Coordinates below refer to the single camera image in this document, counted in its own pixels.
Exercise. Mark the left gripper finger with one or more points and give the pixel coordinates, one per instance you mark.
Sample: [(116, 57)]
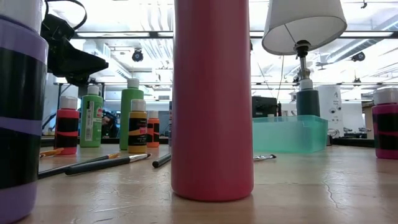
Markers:
[(84, 63)]

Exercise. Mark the large green paint bottle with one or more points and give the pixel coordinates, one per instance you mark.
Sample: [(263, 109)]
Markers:
[(124, 130)]

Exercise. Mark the small ochre paint bottle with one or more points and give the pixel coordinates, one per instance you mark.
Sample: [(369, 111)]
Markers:
[(137, 130)]

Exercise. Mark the small orange paint bottle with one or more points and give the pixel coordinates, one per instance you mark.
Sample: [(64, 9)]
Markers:
[(153, 130)]

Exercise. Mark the large pink paint bottle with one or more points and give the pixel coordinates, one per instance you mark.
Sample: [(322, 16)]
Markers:
[(211, 109)]

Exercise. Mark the large dark teal paint bottle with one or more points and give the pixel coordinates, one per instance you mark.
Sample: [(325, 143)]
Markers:
[(308, 104)]

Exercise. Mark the small magenta paint bottle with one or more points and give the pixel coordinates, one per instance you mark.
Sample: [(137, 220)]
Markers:
[(387, 130)]

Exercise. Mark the small purple paint bottle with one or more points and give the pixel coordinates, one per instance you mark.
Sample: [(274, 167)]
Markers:
[(21, 93)]

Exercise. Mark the light green labelled paint bottle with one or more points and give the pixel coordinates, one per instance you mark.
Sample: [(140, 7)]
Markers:
[(91, 124)]

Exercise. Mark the small red paint bottle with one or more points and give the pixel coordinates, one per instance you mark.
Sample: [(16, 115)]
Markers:
[(66, 124)]

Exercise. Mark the black overhead crossbar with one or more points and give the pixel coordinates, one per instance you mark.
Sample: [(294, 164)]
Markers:
[(161, 35)]

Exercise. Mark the dark paintbrush with yellow end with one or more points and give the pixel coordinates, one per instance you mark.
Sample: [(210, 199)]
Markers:
[(51, 173)]

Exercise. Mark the black background monitor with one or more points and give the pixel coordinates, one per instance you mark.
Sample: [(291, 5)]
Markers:
[(264, 107)]

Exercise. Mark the green translucent plastic bin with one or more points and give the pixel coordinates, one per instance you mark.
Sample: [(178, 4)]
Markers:
[(289, 137)]

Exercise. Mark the white shade chrome table lamp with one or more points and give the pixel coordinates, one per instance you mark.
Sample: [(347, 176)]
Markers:
[(304, 18)]

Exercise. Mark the white cylindrical appliance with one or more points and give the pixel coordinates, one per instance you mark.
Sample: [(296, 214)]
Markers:
[(332, 105)]

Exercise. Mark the background black frame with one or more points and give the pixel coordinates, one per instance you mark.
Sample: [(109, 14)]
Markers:
[(109, 83)]

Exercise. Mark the black hanging camera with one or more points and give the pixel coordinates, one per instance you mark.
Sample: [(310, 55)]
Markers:
[(358, 56), (137, 56)]

